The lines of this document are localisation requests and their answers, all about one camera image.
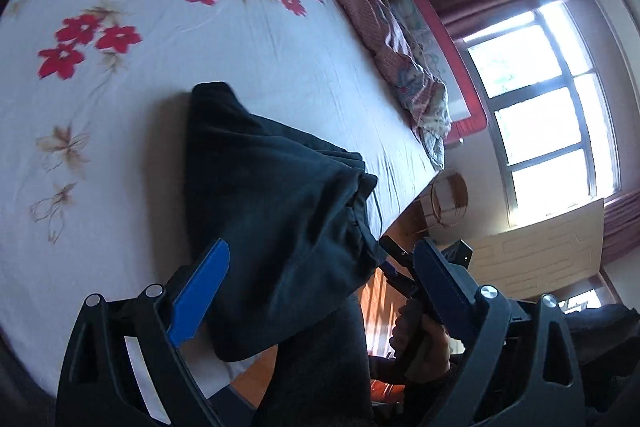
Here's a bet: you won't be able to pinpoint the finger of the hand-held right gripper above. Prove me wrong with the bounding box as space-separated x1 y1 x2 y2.
378 234 416 269
381 263 420 300

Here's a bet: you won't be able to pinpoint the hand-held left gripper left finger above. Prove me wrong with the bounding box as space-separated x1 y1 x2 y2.
56 239 231 427

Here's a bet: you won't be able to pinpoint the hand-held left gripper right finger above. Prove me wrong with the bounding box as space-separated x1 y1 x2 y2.
411 237 586 427

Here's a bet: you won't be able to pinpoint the black pants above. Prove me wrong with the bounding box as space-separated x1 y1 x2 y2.
184 81 385 364

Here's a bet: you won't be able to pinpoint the person's right hand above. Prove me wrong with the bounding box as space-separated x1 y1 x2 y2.
391 298 453 384

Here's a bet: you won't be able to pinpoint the light wooden cabinet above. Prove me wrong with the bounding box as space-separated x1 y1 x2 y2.
466 198 607 304

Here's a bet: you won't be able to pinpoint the person's leg in dark trousers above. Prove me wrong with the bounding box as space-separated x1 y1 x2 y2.
252 291 375 427

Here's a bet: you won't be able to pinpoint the window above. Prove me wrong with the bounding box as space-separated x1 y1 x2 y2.
461 0 625 229

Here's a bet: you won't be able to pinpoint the bed with floral sheet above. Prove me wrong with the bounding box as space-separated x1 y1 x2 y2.
0 0 447 410

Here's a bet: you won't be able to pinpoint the red framed headboard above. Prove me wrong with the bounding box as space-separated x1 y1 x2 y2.
356 0 489 144

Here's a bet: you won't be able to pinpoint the pink patterned quilt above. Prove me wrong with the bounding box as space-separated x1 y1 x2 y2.
257 0 452 172

